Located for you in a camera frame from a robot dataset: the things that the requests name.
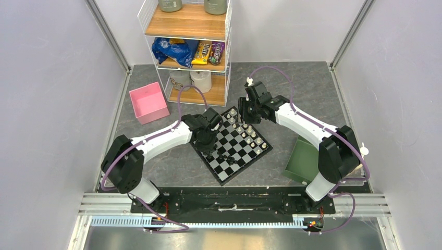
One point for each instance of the white cable duct strip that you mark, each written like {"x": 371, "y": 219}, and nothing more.
{"x": 152, "y": 222}

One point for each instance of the white chess pieces corner group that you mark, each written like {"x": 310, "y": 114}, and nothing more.
{"x": 240, "y": 135}

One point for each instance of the black chess pieces group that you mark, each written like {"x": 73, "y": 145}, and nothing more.
{"x": 217, "y": 158}

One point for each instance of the cream pump lotion bottle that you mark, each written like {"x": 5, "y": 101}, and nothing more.
{"x": 363, "y": 152}

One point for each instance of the green plastic tray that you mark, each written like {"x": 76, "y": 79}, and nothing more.
{"x": 302, "y": 166}

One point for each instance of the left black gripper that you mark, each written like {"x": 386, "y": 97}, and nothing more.
{"x": 209, "y": 147}

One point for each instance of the blue snack bag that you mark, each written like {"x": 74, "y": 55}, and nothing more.
{"x": 181, "y": 51}

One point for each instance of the white wire wooden shelf rack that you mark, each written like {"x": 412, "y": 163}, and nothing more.
{"x": 192, "y": 22}

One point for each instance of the white toilet paper roll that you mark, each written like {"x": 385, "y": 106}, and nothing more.
{"x": 202, "y": 80}

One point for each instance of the black white chess board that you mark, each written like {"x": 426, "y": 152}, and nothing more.
{"x": 224, "y": 173}

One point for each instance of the pink plastic bin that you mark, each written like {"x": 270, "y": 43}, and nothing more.
{"x": 149, "y": 103}

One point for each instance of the yellow M&M candy bag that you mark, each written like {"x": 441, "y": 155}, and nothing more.
{"x": 202, "y": 53}

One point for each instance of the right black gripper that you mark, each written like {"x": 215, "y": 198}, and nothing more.
{"x": 243, "y": 103}

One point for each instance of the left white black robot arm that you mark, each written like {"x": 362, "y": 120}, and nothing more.
{"x": 123, "y": 163}

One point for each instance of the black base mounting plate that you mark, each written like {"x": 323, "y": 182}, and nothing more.
{"x": 282, "y": 199}

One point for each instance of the left green bottle on shelf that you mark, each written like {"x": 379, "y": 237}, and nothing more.
{"x": 170, "y": 6}

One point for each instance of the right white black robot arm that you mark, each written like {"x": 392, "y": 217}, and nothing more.
{"x": 338, "y": 152}

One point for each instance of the green bottle on shelf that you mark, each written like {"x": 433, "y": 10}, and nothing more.
{"x": 170, "y": 6}
{"x": 215, "y": 7}

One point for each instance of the brown M&M candy bag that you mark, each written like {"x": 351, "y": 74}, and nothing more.
{"x": 216, "y": 53}

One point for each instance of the right green bottle on shelf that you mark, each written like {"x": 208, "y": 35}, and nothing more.
{"x": 215, "y": 7}

